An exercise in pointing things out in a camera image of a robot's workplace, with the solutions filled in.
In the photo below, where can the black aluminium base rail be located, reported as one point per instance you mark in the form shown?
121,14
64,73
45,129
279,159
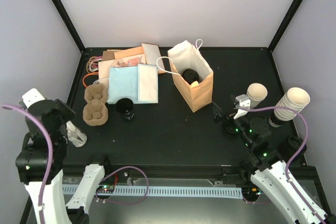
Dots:
228,174

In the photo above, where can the bundle of bag handles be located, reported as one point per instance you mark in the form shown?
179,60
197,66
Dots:
92,68

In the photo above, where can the brown white flat paper bag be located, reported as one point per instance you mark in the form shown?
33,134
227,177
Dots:
153,56

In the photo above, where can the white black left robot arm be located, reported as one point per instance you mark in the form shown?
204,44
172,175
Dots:
40,164

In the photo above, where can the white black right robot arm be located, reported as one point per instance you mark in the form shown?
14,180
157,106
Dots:
266,168

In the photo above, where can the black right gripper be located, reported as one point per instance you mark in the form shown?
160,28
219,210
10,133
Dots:
216,117

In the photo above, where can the light blue cable duct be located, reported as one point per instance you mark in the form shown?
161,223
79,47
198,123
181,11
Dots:
169,191

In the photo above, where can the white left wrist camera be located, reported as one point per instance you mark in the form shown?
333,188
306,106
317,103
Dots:
30,97

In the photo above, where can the stack of black lids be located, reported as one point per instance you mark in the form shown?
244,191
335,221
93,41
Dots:
289,146
230,131

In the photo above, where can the tall white cup stack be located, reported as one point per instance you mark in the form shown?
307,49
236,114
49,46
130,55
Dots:
292,102

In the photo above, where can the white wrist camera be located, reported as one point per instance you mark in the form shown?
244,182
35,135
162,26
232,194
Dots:
30,97
242,105

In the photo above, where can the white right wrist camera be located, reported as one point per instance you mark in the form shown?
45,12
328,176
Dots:
242,105

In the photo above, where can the brown paper takeout bag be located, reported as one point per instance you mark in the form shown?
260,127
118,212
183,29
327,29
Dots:
186,55

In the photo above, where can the short white cup stack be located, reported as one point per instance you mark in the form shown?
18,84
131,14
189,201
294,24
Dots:
257,92

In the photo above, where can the remaining black paper cup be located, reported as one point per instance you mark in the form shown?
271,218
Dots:
125,108

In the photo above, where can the single white paper cup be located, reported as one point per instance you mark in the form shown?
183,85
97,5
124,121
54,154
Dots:
195,84

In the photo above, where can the black enclosure frame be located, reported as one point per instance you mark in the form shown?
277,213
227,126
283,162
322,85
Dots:
60,9

